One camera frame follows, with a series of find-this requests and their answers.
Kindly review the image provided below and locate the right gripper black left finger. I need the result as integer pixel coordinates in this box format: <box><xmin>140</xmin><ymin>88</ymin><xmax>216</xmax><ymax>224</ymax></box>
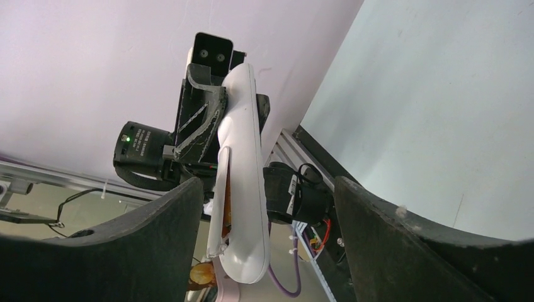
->
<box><xmin>1</xmin><ymin>177</ymin><xmax>204</xmax><ymax>301</ymax></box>

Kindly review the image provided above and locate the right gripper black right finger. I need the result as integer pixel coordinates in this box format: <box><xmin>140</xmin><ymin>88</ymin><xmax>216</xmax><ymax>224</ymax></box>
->
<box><xmin>334</xmin><ymin>177</ymin><xmax>533</xmax><ymax>301</ymax></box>

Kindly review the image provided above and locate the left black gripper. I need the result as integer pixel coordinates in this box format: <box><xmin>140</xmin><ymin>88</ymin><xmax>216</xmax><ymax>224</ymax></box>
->
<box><xmin>162</xmin><ymin>64</ymin><xmax>271</xmax><ymax>188</ymax></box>

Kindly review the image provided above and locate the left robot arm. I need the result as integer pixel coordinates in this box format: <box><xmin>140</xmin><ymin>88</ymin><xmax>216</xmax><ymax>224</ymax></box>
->
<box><xmin>113</xmin><ymin>64</ymin><xmax>333</xmax><ymax>225</ymax></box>

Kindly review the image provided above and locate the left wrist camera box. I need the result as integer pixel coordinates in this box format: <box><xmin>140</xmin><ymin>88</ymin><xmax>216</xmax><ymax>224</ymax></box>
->
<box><xmin>188</xmin><ymin>32</ymin><xmax>247</xmax><ymax>77</ymax></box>

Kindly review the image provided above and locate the aluminium frame rail front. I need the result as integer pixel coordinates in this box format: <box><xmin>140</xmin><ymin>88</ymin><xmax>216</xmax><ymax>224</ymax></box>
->
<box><xmin>1</xmin><ymin>129</ymin><xmax>336</xmax><ymax>301</ymax></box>

